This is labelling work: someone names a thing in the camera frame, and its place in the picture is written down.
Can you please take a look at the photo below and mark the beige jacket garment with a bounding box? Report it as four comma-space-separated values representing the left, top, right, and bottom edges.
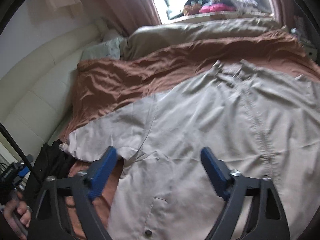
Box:
61, 61, 319, 239

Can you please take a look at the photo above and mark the person's left hand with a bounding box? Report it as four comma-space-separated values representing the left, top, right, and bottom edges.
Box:
3, 191, 31, 239

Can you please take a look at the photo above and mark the black garment at bedside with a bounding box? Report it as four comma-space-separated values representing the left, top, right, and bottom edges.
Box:
23, 139, 76, 209

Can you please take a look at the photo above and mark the rust brown bed cover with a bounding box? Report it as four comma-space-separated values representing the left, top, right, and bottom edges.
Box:
62, 30, 319, 226

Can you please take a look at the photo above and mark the pale green pillow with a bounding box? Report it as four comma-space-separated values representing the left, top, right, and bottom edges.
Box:
81, 37, 124, 61

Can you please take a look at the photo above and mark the white bedside drawer cabinet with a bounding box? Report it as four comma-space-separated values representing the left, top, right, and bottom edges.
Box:
290, 28, 317, 61

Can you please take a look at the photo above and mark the olive beige duvet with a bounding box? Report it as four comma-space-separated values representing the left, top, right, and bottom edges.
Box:
120, 18, 282, 61

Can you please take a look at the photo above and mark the pink brown curtain left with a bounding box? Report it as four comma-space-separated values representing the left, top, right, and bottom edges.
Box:
91, 0, 161, 36

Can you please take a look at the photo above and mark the pink cloth on windowsill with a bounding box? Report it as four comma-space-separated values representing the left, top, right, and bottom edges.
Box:
199, 3, 236, 13

